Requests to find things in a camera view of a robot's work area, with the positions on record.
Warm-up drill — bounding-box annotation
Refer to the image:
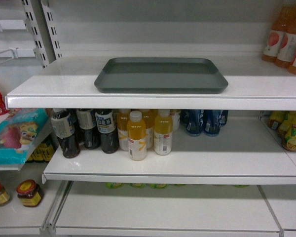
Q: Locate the yellow lemon tea bottle front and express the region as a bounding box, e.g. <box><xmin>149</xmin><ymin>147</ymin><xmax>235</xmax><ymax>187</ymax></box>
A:
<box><xmin>281</xmin><ymin>115</ymin><xmax>296</xmax><ymax>152</ymax></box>

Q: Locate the orange peach drink bottle left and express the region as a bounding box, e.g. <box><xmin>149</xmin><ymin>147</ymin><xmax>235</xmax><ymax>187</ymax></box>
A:
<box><xmin>262</xmin><ymin>4</ymin><xmax>293</xmax><ymax>62</ymax></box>

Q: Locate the blue drink bottle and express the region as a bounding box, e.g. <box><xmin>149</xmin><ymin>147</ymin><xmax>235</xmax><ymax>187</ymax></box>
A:
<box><xmin>204</xmin><ymin>110</ymin><xmax>222</xmax><ymax>136</ymax></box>
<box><xmin>185</xmin><ymin>110</ymin><xmax>204</xmax><ymax>137</ymax></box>

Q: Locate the dark tea bottle middle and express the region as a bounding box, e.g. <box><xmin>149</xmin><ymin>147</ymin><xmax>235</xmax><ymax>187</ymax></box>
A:
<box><xmin>76</xmin><ymin>109</ymin><xmax>101</xmax><ymax>150</ymax></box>

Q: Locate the dark tea bottle left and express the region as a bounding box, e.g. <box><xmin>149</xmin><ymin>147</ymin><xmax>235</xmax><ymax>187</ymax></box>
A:
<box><xmin>51</xmin><ymin>108</ymin><xmax>80</xmax><ymax>158</ymax></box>

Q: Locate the orange juice bottle front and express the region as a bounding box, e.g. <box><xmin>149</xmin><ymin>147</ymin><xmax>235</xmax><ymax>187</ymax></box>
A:
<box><xmin>127</xmin><ymin>111</ymin><xmax>147</xmax><ymax>161</ymax></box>

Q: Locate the blue drink bottle left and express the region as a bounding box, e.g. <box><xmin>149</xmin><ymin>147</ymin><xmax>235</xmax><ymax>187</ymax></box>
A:
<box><xmin>185</xmin><ymin>110</ymin><xmax>204</xmax><ymax>137</ymax></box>

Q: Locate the grey rectangular serving tray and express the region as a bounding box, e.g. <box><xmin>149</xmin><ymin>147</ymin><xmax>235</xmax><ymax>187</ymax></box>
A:
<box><xmin>94</xmin><ymin>57</ymin><xmax>228</xmax><ymax>94</ymax></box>

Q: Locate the dark tea bottle right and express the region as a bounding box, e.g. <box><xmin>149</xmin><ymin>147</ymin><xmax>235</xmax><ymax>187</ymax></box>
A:
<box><xmin>96</xmin><ymin>109</ymin><xmax>119</xmax><ymax>154</ymax></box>

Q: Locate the yellow lemon tea bottle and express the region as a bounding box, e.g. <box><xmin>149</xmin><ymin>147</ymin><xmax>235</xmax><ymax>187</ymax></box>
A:
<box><xmin>267</xmin><ymin>111</ymin><xmax>287</xmax><ymax>130</ymax></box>
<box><xmin>281</xmin><ymin>115</ymin><xmax>296</xmax><ymax>152</ymax></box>

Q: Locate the teal snack bag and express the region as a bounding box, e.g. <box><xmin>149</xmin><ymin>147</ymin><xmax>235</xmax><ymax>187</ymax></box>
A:
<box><xmin>0</xmin><ymin>108</ymin><xmax>51</xmax><ymax>165</ymax></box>

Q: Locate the orange juice bottle right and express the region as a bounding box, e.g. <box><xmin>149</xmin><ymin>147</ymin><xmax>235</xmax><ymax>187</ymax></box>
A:
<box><xmin>154</xmin><ymin>109</ymin><xmax>173</xmax><ymax>156</ymax></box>

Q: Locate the white slotted shelf upright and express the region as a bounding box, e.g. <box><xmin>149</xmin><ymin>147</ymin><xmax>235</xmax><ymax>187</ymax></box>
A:
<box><xmin>21</xmin><ymin>0</ymin><xmax>62</xmax><ymax>68</ymax></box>

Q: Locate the orange juice bottle back left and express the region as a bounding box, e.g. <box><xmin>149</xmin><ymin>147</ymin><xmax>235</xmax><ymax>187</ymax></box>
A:
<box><xmin>117</xmin><ymin>109</ymin><xmax>131</xmax><ymax>151</ymax></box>

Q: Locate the blue drink bottle right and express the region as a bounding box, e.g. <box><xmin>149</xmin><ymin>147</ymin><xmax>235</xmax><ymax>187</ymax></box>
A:
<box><xmin>204</xmin><ymin>110</ymin><xmax>222</xmax><ymax>136</ymax></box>

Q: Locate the dark tea bottle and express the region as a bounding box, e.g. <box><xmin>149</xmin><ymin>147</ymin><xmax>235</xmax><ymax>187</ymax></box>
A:
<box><xmin>51</xmin><ymin>108</ymin><xmax>80</xmax><ymax>158</ymax></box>
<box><xmin>76</xmin><ymin>109</ymin><xmax>101</xmax><ymax>150</ymax></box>
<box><xmin>96</xmin><ymin>109</ymin><xmax>119</xmax><ymax>154</ymax></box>

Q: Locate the orange juice bottle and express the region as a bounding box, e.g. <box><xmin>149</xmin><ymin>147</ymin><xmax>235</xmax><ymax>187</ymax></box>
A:
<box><xmin>154</xmin><ymin>109</ymin><xmax>173</xmax><ymax>156</ymax></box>
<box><xmin>117</xmin><ymin>109</ymin><xmax>131</xmax><ymax>151</ymax></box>
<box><xmin>127</xmin><ymin>111</ymin><xmax>147</xmax><ymax>161</ymax></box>

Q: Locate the yellow lemon tea bottle back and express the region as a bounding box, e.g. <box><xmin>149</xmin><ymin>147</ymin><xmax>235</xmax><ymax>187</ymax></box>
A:
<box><xmin>267</xmin><ymin>111</ymin><xmax>287</xmax><ymax>130</ymax></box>

